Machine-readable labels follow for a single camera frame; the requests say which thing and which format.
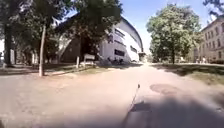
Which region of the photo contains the white curved-roof building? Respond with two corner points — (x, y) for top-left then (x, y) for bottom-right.
(54, 14), (145, 64)

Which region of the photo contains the bench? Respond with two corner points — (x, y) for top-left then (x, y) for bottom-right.
(82, 53), (97, 66)

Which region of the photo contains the grey asphalt path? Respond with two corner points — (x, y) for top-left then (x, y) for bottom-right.
(0, 63), (224, 128)

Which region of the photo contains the dark leafy tree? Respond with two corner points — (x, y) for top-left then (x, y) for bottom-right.
(56, 0), (124, 63)

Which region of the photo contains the round manhole cover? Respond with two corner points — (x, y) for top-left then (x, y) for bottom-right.
(149, 83), (182, 96)

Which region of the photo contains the shaded grass strip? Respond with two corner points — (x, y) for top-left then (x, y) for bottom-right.
(0, 62), (114, 77)

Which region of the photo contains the large green tree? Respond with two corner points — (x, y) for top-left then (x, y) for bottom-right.
(145, 3), (203, 65)

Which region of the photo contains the pale slanted tree trunk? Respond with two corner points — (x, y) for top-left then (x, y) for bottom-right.
(38, 23), (48, 78)

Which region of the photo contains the grass verge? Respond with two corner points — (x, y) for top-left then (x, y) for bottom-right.
(151, 62), (224, 86)

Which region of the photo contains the beige multi-storey building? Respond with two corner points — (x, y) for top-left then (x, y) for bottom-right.
(193, 16), (224, 65)

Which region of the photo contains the thick dark tree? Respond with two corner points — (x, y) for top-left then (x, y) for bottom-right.
(0, 0), (41, 68)

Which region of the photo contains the short pale post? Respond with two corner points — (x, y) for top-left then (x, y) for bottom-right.
(75, 55), (81, 69)

